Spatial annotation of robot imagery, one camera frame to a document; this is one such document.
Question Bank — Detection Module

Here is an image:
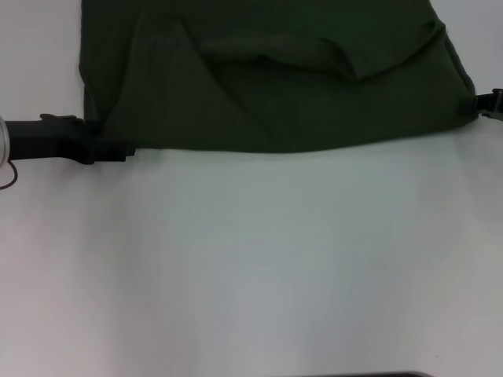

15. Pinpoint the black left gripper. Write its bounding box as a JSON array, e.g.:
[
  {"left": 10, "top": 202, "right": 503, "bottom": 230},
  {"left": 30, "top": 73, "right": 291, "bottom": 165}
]
[{"left": 5, "top": 112, "right": 138, "bottom": 167}]

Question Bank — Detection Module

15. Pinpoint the dark green FREE! t-shirt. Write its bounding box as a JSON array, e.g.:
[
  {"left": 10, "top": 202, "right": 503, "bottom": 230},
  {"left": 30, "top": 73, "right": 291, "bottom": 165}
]
[{"left": 77, "top": 0, "right": 479, "bottom": 156}]

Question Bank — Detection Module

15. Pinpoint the dark grey gripper cable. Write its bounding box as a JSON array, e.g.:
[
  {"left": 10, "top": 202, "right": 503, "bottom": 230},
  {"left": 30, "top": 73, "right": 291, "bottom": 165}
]
[{"left": 0, "top": 158, "right": 20, "bottom": 194}]

